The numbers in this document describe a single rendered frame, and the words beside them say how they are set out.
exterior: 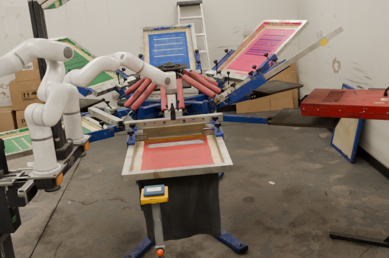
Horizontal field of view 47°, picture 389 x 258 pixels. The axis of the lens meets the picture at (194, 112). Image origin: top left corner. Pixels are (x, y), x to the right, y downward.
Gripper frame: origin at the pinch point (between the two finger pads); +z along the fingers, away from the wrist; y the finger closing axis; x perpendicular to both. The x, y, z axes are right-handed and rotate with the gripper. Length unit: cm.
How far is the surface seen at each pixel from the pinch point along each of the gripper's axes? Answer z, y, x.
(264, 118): 19, -45, 67
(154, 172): 14, 60, -10
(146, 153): 16.8, 20.3, -17.3
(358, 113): 6, 6, 118
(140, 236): 112, -50, -35
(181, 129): 8.9, 1.0, 4.7
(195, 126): 7.7, 0.9, 14.1
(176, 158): 16.6, 33.7, 0.9
